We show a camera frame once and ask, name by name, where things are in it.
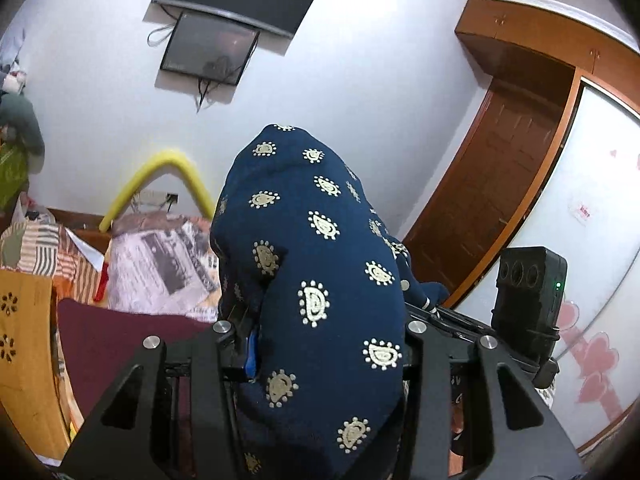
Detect wooden upper cabinet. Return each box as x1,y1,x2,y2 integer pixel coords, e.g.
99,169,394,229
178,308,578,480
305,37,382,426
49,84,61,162
454,0,639,110

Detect brown wooden door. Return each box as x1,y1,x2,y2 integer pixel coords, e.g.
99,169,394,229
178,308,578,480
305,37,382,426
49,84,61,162
404,79,573,308

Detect yellow foam tube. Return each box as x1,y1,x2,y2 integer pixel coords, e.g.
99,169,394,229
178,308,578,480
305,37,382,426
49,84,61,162
99,148,216,233

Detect small wall monitor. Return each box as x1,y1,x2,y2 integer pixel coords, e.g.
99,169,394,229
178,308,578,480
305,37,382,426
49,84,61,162
160,12,259,87

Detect maroon folded garment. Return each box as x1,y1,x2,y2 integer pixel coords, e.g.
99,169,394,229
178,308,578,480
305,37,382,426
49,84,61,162
58,299,210,416

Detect wooden lap desk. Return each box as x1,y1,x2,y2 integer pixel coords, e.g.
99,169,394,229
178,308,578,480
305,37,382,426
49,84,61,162
1,270,70,460

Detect navy patterned garment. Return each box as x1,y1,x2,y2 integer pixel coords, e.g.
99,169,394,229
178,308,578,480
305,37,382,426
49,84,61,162
210,124,434,479

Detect printed bed sheet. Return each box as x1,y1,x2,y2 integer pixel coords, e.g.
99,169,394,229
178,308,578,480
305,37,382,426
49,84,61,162
1,214,220,441

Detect green covered side table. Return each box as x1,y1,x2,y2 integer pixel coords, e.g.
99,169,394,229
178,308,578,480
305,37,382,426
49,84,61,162
0,142,28,214

